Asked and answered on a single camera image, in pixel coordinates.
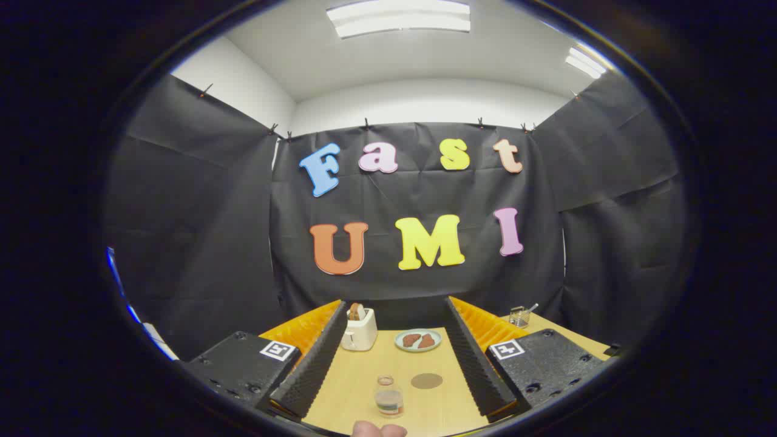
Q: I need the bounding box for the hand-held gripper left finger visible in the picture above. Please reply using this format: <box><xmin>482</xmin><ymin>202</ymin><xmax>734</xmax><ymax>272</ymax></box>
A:
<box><xmin>182</xmin><ymin>299</ymin><xmax>348</xmax><ymax>424</ymax></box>

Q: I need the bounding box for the white toaster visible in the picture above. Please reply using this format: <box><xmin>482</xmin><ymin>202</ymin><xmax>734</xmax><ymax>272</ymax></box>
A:
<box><xmin>341</xmin><ymin>308</ymin><xmax>378</xmax><ymax>351</ymax></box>

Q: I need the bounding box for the pale green plate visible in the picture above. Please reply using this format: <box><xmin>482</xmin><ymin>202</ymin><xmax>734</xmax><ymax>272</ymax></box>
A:
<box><xmin>395</xmin><ymin>328</ymin><xmax>443</xmax><ymax>353</ymax></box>

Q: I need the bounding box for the wooden table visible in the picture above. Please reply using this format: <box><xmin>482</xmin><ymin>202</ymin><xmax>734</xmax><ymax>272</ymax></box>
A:
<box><xmin>302</xmin><ymin>311</ymin><xmax>612</xmax><ymax>437</ymax></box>

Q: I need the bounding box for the black backdrop cloth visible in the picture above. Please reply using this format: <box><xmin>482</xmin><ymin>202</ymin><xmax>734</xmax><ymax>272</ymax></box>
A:
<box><xmin>103</xmin><ymin>73</ymin><xmax>690</xmax><ymax>362</ymax></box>

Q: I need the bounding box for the small ceiling light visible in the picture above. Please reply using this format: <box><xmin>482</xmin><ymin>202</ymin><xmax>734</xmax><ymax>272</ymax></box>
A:
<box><xmin>565</xmin><ymin>46</ymin><xmax>608</xmax><ymax>80</ymax></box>

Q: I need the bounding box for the long ceiling light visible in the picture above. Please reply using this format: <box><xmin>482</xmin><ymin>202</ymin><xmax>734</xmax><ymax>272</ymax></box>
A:
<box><xmin>326</xmin><ymin>0</ymin><xmax>472</xmax><ymax>39</ymax></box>

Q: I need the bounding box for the clear plastic juice bottle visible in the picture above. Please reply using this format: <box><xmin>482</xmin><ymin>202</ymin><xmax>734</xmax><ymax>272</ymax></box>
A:
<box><xmin>375</xmin><ymin>375</ymin><xmax>405</xmax><ymax>419</ymax></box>

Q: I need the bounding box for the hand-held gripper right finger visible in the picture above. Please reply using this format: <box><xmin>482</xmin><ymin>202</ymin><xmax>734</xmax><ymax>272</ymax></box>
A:
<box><xmin>443</xmin><ymin>296</ymin><xmax>608</xmax><ymax>424</ymax></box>

